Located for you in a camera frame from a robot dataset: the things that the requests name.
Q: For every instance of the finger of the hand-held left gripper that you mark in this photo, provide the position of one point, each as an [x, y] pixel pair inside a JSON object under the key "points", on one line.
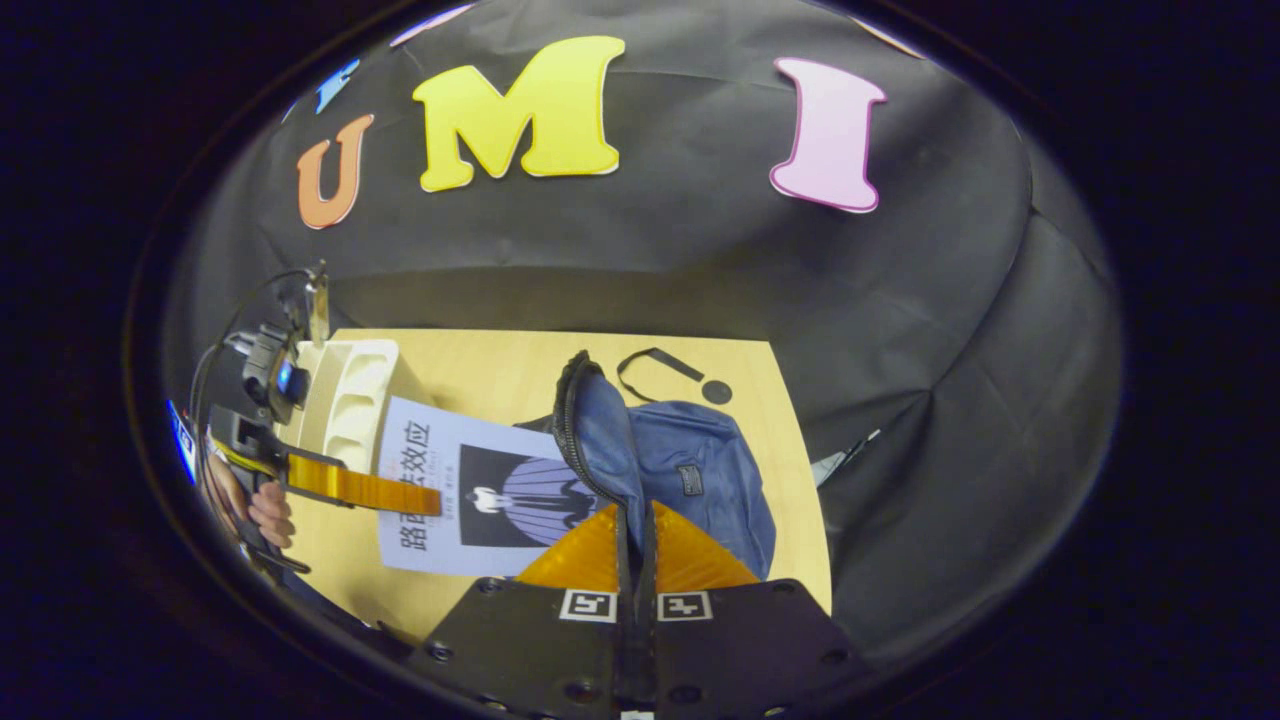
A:
{"points": [[380, 490]]}

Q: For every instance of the white plastic bookshelf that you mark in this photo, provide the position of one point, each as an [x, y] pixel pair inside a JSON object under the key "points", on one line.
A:
{"points": [[345, 400]]}

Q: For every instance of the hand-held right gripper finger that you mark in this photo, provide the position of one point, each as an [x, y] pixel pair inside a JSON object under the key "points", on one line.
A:
{"points": [[626, 640], [648, 640]]}

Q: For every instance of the black backdrop cloth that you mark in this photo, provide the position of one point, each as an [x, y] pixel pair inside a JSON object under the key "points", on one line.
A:
{"points": [[700, 260]]}

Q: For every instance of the blue schoolbag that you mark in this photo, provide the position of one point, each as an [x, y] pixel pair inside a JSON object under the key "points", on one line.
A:
{"points": [[700, 440]]}

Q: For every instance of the white printed banner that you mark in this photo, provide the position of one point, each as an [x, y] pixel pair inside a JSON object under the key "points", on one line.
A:
{"points": [[183, 440]]}

